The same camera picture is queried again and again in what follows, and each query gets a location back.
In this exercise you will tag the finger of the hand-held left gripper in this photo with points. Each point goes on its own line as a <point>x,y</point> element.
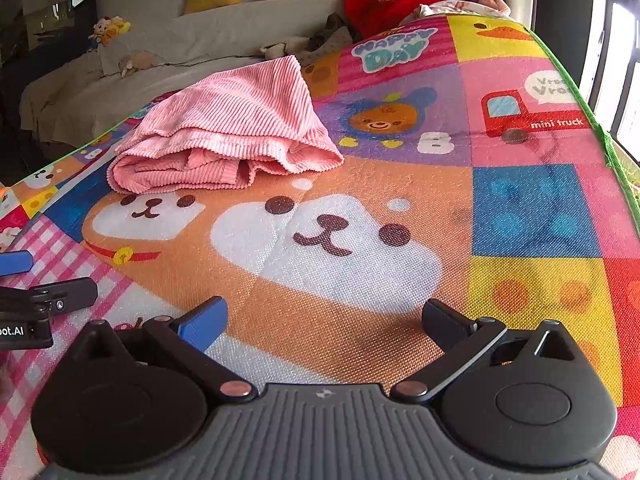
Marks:
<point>15,261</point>
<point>65,295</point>

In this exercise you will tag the black window frame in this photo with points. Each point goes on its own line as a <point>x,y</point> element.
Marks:
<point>565,10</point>

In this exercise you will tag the colourful cartoon play mat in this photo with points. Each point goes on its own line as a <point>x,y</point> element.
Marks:
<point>350,260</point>

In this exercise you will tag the floral print cloth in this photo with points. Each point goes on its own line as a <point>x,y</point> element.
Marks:
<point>450,8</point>

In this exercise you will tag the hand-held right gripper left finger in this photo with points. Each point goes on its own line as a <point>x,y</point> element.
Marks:
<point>202,323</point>

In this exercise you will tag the pink ribbed garment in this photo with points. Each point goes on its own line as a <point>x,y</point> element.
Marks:
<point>225,125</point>

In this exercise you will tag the beige plush toy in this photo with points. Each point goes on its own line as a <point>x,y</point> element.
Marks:
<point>137,62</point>

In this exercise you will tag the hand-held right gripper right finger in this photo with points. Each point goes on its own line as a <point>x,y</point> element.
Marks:
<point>445,324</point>

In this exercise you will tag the white covered sofa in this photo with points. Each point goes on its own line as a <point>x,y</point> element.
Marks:
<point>175,45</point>

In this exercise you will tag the grey spotted cloth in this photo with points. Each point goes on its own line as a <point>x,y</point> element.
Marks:
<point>335,35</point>

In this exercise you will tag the black television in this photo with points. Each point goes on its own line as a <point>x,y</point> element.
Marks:
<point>60,25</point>

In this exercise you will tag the yellow orange stuffed toy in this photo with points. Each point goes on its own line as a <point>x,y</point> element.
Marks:
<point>107,27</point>

